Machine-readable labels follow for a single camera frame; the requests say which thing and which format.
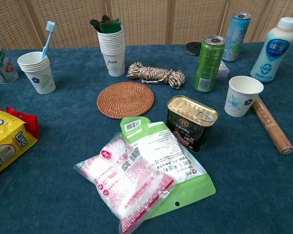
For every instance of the white green wipes canister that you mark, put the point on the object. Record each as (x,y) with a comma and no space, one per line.
(2,65)

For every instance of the leaf-print paper cup stack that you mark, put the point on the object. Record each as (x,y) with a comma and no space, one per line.
(41,78)

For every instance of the brown wooden stick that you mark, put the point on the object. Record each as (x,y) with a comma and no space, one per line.
(271,124)

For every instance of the yellow Lipo snack bag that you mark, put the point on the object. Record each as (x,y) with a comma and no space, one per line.
(5,143)

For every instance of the white blue-flower paper cup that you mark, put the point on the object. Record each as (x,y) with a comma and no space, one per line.
(241,103)

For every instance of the blue table cloth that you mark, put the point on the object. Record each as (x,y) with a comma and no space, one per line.
(63,146)

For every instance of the black round disc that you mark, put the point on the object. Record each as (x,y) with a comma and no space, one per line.
(192,48)

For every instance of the dark green black glove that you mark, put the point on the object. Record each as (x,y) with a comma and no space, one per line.
(108,25)

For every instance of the blue toothbrush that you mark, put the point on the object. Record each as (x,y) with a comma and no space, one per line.
(46,44)

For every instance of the small purple plastic box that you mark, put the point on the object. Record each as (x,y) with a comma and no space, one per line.
(223,70)

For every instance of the white milk drink bottle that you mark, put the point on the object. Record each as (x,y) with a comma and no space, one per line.
(273,51)

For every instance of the woven bamboo folding screen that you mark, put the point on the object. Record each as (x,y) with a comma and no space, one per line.
(146,22)

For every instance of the light blue drink can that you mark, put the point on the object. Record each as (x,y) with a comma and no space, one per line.
(235,39)

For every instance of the green white starch bag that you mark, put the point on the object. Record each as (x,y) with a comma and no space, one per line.
(161,143)

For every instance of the tall paper cup stack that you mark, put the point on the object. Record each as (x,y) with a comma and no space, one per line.
(112,51)

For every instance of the dark luncheon meat tin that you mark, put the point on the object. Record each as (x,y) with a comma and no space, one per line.
(189,126)

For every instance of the round woven rattan coaster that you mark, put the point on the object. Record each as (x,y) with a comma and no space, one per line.
(125,100)

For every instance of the green drink can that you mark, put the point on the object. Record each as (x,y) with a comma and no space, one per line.
(207,65)

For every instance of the pink white sugar bag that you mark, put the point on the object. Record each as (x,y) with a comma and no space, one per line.
(127,185)

